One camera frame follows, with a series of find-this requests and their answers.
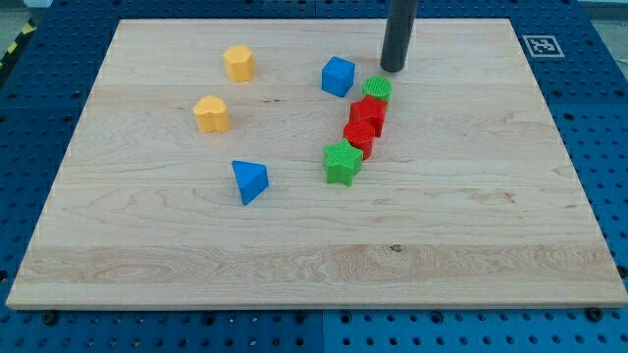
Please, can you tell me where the blue cube block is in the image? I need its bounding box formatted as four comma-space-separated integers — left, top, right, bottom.
321, 56, 355, 97

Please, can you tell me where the green circle block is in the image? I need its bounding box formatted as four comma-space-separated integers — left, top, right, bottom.
362, 76, 393, 102

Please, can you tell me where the green star block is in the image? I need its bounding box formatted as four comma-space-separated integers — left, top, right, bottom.
323, 138, 363, 186

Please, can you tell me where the light wooden board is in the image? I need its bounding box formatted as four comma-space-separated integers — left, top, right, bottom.
7, 19, 627, 311

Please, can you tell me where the blue triangle block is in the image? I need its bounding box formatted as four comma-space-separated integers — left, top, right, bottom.
232, 160, 269, 205

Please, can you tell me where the red cylinder block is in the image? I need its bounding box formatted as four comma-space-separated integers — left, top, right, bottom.
342, 120, 375, 160

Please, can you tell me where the red pentagon block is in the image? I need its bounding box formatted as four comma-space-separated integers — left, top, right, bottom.
349, 94, 388, 137

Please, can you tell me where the yellow heart block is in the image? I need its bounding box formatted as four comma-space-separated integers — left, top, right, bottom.
193, 95, 231, 133

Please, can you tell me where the yellow hexagon block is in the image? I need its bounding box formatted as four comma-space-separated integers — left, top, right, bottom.
223, 45, 255, 82

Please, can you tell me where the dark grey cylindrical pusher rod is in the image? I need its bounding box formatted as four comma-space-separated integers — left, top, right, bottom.
380, 0, 419, 73

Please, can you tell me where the white fiducial marker tag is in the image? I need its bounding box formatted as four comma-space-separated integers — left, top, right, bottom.
522, 34, 564, 58

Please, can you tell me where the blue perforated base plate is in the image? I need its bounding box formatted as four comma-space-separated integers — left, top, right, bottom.
1, 1, 627, 352

